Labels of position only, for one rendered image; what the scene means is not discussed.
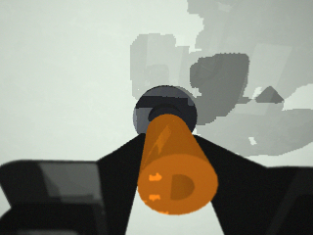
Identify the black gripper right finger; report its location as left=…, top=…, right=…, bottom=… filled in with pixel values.
left=193, top=134, right=313, bottom=235

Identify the orange knob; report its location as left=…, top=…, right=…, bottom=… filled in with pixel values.
left=137, top=114, right=218, bottom=214

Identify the dark grey stepped pedestal with shaft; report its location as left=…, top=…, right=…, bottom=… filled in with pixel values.
left=133, top=85, right=198, bottom=135

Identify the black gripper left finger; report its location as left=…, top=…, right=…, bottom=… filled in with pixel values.
left=0, top=133, right=146, bottom=235

